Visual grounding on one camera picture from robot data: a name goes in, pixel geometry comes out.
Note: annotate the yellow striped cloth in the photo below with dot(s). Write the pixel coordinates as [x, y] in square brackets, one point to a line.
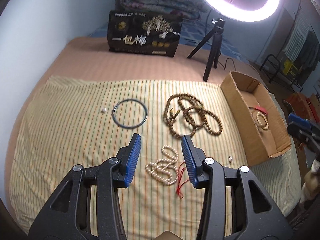
[148, 159]

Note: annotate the tan bed sheet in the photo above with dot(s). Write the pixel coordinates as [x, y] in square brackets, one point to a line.
[89, 59]

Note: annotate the yellow black box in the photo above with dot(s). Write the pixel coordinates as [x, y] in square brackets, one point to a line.
[289, 68]

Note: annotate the white striped towel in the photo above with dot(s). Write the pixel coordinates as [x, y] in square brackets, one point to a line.
[296, 38]

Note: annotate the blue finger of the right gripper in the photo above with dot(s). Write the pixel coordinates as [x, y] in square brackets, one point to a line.
[295, 121]

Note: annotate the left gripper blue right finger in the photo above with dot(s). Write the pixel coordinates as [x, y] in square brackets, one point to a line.
[235, 205]

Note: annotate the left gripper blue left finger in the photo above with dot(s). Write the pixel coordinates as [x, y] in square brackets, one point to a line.
[85, 205]

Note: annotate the open cardboard box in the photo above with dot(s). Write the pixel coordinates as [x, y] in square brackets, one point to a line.
[263, 137]

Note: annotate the black snack bag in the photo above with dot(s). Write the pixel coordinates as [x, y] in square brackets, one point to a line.
[147, 33]

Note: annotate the dark blue bangle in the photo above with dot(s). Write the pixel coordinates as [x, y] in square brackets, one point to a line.
[129, 113]

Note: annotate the dark hanging clothes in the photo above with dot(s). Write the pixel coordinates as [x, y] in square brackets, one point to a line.
[309, 54]

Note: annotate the folded floral quilt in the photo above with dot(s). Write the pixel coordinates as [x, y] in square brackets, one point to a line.
[186, 9]

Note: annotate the black clothes rack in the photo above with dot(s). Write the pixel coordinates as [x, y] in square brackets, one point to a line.
[273, 64]

